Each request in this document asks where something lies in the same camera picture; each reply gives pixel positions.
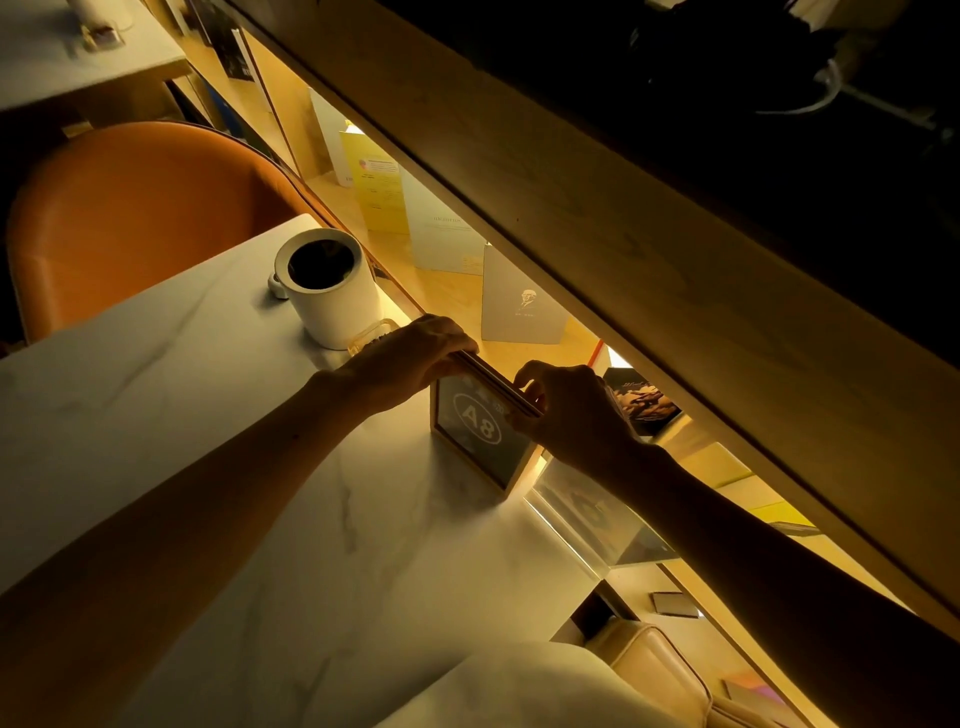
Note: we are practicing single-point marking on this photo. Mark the person's right hand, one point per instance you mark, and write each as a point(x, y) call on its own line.
point(585, 427)

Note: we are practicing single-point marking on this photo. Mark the person's left hand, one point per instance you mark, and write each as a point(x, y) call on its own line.
point(390, 367)

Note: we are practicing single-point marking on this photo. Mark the person's right thumb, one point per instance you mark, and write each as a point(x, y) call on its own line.
point(529, 427)

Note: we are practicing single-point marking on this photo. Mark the person's left fingers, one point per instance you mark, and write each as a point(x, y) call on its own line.
point(442, 341)

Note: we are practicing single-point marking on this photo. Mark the wooden framed table sign box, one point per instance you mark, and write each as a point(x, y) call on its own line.
point(476, 431)

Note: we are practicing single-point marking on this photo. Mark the person's right forearm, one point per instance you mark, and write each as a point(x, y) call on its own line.
point(787, 585)

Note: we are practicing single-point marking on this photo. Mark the person's left forearm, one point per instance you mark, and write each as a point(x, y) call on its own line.
point(172, 540)

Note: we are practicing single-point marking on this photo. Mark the small clear plastic box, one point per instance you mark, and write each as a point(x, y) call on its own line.
point(369, 335)

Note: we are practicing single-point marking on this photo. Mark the white card with portrait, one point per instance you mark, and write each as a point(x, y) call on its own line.
point(521, 304)

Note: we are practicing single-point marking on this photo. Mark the orange bookmark strip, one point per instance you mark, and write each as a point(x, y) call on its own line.
point(595, 354)

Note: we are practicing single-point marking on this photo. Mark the clear acrylic sign holder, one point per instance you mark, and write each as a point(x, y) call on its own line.
point(592, 517)

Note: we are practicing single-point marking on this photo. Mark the large white card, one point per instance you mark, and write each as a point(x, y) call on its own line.
point(442, 225)

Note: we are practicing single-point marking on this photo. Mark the dark picture book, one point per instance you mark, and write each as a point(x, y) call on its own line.
point(645, 401)

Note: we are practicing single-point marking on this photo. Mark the white cylindrical container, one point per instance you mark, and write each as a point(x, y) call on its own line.
point(330, 292)

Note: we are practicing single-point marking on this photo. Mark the yellow booklet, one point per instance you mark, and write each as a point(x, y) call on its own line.
point(381, 187)

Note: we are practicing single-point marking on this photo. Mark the wooden shelf unit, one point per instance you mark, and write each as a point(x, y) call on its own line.
point(675, 285)

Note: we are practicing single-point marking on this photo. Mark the small dark card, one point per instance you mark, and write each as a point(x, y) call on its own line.
point(675, 604)

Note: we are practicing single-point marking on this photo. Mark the plain white booklet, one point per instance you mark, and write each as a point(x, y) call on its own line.
point(330, 139)

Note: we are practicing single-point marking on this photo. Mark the person's white clothing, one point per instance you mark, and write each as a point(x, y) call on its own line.
point(525, 690)

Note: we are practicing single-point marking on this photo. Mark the yellow flat book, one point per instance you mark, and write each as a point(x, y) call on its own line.
point(780, 514)

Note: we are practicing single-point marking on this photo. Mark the cream leather bag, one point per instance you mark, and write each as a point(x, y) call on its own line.
point(660, 675)

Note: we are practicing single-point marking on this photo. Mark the orange leather chair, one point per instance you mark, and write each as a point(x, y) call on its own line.
point(135, 217)

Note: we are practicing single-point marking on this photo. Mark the colourful card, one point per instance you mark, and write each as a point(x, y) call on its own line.
point(754, 691)

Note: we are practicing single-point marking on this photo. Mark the row of dark books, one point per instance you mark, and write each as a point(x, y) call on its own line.
point(221, 41)

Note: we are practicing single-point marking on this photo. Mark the small clear holder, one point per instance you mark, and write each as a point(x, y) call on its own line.
point(102, 37)

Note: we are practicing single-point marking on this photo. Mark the white table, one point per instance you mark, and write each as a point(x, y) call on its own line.
point(67, 56)

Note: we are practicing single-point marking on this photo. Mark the white round object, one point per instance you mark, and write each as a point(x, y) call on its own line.
point(101, 11)

